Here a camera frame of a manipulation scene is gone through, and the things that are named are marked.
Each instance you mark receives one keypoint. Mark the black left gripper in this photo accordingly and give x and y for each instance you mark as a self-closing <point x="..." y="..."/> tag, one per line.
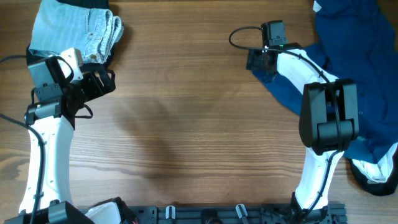
<point x="91" y="79"/>

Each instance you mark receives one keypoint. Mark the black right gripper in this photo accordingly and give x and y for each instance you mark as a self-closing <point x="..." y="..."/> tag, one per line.
<point x="253" y="61"/>

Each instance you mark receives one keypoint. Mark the blue t-shirt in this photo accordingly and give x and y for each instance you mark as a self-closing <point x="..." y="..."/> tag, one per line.
<point x="357" y="62"/>

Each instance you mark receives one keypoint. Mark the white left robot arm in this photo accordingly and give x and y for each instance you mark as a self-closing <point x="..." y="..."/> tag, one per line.
<point x="51" y="124"/>

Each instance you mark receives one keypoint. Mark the folded light blue jeans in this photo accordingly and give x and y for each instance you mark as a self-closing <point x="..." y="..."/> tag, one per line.
<point x="74" y="31"/>

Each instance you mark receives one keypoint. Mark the white printed t-shirt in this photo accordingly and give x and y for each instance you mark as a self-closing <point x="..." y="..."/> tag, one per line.
<point x="376" y="169"/>

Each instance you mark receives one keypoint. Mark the black garment under pile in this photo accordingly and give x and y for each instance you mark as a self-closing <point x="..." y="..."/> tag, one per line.
<point x="378" y="189"/>

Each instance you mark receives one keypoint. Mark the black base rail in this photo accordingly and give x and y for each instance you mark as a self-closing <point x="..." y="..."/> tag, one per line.
<point x="264" y="214"/>

